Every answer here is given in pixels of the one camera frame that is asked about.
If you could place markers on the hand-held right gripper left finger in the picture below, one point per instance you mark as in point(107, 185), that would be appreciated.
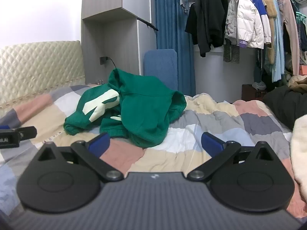
point(99, 143)

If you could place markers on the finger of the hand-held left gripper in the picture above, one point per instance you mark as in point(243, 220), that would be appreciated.
point(3, 127)
point(28, 133)

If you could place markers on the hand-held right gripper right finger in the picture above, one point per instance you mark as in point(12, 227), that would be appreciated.
point(211, 143)

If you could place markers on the green hoodie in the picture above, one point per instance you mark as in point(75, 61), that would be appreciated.
point(144, 110)

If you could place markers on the green clothes hangers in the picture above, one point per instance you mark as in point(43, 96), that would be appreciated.
point(301, 15)

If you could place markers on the brown wooden nightstand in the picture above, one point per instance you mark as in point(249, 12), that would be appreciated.
point(249, 93)

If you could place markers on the cream quilted headboard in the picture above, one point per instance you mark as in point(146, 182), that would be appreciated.
point(36, 64)

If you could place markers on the pale grey cloth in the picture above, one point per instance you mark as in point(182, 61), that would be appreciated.
point(259, 85)

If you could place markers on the dark cloth pile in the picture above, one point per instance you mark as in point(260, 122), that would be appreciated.
point(280, 105)

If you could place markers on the dark teal hanging garment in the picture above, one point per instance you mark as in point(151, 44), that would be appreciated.
point(257, 69)

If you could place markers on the cream fluffy cloth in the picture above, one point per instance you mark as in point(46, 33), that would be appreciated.
point(299, 148)

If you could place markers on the striped hanging garment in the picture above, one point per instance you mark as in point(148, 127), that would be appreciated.
point(231, 52)

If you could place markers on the blue folding mattress pad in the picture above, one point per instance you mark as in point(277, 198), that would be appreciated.
point(160, 64)

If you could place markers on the khaki cloth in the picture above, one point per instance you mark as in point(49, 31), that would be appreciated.
point(298, 82)

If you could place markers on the orange box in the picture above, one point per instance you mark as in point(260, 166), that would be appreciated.
point(303, 70)

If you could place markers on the light blue hanging garment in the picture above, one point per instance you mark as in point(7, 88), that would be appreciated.
point(278, 40)

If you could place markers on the black hanging coat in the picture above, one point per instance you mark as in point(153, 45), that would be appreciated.
point(208, 16)

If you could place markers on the white puffer jacket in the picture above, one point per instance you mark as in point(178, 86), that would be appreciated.
point(247, 21)

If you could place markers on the blue curtain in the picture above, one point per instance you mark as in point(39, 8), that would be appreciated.
point(168, 16)

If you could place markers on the dark patterned hanging garment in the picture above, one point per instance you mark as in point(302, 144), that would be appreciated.
point(302, 40)

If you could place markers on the pink hanging garment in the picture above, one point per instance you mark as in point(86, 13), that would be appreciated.
point(290, 28)

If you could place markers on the small grey hanging garment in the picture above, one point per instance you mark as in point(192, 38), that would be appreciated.
point(186, 3)

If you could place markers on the tan hanging coat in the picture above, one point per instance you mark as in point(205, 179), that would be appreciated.
point(269, 2)

